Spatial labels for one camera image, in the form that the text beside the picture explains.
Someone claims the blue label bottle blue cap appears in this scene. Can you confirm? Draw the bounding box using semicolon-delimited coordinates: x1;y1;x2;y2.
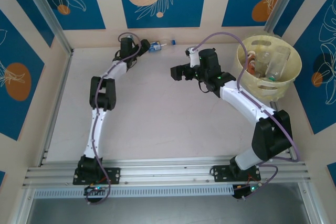
148;39;177;53

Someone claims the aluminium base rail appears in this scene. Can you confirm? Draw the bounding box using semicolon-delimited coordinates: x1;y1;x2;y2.
22;155;312;189

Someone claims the grey metal plate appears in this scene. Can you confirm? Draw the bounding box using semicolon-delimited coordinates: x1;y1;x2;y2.
25;197;313;224

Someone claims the pale yellow plastic bin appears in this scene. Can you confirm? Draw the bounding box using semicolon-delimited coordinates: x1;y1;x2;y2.
236;34;303;102

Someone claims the grey slotted cable duct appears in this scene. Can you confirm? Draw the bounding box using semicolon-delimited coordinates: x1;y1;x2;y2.
33;185;235;199

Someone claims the aluminium side rail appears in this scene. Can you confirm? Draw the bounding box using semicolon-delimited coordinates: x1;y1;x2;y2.
38;50;75;167

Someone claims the black mounting plate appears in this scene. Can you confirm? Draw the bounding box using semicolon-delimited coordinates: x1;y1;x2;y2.
211;164;262;183
72;167;122;186

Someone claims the aluminium frame post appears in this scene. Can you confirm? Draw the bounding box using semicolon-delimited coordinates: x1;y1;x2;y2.
18;0;76;56
264;0;308;35

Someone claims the small circuit board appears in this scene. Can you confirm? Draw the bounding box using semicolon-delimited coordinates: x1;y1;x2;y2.
83;185;109;197
232;183;263;200

